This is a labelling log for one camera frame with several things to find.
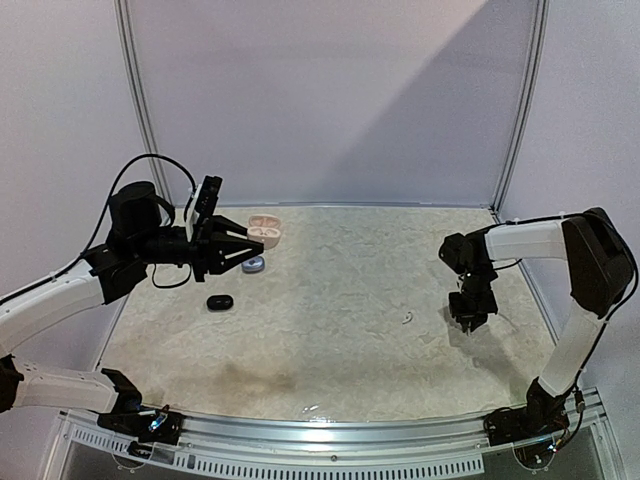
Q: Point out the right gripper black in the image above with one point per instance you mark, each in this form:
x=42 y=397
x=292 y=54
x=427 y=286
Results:
x=470 y=310

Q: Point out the black oval charging case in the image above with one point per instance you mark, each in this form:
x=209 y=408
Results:
x=219 y=302

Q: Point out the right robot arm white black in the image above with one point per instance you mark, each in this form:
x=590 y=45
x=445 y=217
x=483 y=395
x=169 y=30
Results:
x=602 y=271

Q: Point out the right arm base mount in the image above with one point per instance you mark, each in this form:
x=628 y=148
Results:
x=510 y=425

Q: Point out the right aluminium corner post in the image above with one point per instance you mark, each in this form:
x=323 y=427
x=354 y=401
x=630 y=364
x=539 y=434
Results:
x=525 y=99

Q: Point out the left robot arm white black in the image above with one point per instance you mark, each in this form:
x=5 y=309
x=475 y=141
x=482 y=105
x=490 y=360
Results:
x=104 y=274

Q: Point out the left aluminium corner post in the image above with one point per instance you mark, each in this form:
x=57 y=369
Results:
x=124 y=22

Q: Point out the pink round charging case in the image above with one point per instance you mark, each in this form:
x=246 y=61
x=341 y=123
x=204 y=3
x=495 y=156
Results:
x=265 y=229

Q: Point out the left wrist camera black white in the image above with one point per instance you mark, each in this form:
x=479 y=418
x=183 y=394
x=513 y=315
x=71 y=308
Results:
x=201 y=204

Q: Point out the aluminium front rail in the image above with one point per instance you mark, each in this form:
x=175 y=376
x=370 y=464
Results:
x=218 y=447

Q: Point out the purple earbud charging case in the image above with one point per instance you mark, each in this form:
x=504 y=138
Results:
x=253 y=265

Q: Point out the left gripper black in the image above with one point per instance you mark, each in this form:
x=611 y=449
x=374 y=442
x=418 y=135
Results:
x=208 y=249

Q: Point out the aluminium corner post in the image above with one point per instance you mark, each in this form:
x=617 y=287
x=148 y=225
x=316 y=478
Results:
x=124 y=22
x=525 y=99

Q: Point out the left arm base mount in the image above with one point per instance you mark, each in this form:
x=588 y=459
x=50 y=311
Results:
x=147 y=424

